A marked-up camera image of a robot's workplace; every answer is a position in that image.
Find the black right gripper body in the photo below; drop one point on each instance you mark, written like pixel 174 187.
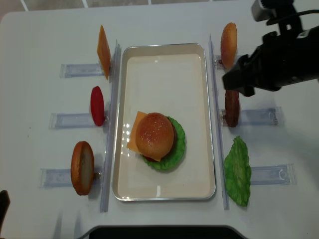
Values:
pixel 288 59

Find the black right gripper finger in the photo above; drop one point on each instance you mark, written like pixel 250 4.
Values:
pixel 247 91
pixel 243 75

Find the bun with sesame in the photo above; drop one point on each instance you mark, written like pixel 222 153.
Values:
pixel 155 134

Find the upright brown meat patty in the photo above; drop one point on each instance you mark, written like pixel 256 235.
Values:
pixel 232 108

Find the upright green lettuce leaf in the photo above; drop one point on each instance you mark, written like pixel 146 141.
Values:
pixel 238 173

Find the clear holder under lettuce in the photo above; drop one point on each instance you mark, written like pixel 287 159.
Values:
pixel 273 175

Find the flat brown meat patty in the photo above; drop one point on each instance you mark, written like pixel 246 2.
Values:
pixel 175 137

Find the flat green lettuce leaf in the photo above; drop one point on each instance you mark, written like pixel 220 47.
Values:
pixel 174 157

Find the flat red tomato slice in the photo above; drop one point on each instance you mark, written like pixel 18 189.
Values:
pixel 148 158

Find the flat orange cheese slice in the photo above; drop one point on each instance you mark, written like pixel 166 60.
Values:
pixel 132 139

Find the upright orange cheese slice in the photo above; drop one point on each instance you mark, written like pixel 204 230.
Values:
pixel 103 52

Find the upright red tomato slice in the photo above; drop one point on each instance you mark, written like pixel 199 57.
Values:
pixel 97 106

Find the clear holder under cheese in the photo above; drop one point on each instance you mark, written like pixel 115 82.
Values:
pixel 80 70

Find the clear holder under tomato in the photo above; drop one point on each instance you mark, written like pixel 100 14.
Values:
pixel 66 121

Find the clear holder under right buns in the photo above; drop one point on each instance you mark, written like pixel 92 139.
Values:
pixel 218 63

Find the clear holder under patty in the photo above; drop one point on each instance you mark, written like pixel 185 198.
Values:
pixel 268 116

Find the upright bun half right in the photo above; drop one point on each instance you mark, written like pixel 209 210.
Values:
pixel 228 45

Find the upright bun half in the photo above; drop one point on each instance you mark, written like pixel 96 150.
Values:
pixel 228 45
pixel 82 168

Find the white rectangular metal tray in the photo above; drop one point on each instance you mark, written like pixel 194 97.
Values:
pixel 171 80

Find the upright bun half left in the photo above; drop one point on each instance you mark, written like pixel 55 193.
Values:
pixel 82 168

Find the black base at bottom edge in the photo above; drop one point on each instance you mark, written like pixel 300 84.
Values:
pixel 164 232

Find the clear holder under left bun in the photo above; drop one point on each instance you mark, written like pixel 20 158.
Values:
pixel 55 178

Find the dark object at left edge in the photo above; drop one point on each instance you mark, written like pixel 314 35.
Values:
pixel 4 205

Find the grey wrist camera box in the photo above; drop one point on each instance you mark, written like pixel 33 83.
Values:
pixel 265 9

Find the right clear acrylic rail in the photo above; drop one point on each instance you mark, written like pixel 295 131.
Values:
pixel 218 125

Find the clear acrylic rail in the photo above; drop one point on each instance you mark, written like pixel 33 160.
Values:
pixel 218 125
pixel 111 128

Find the left clear acrylic rail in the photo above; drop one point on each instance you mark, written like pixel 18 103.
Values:
pixel 111 128

